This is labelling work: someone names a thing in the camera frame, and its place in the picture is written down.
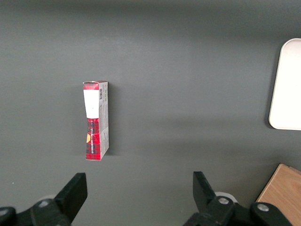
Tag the wooden drawer cabinet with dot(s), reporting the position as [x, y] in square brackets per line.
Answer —
[282, 193]

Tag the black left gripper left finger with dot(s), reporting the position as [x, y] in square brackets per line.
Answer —
[68, 200]

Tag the beige plastic tray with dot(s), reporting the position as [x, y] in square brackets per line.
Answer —
[288, 87]

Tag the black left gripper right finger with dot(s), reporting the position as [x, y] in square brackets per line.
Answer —
[207, 202]

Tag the red plaid cardboard box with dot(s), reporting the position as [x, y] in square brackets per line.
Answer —
[95, 122]

